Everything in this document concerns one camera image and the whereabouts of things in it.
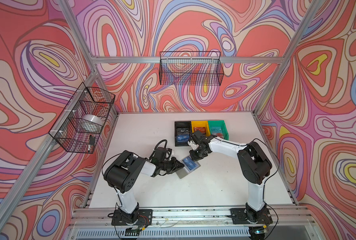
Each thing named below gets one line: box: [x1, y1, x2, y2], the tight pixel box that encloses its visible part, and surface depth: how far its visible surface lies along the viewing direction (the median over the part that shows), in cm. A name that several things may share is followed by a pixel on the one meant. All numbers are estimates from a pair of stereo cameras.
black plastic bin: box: [174, 121, 192, 147], surface depth 106 cm
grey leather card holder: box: [175, 155, 201, 179], surface depth 92 cm
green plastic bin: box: [208, 120, 229, 141], surface depth 107 cm
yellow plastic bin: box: [191, 120, 211, 137], surface depth 107 cm
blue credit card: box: [182, 156, 198, 171], surface depth 93 cm
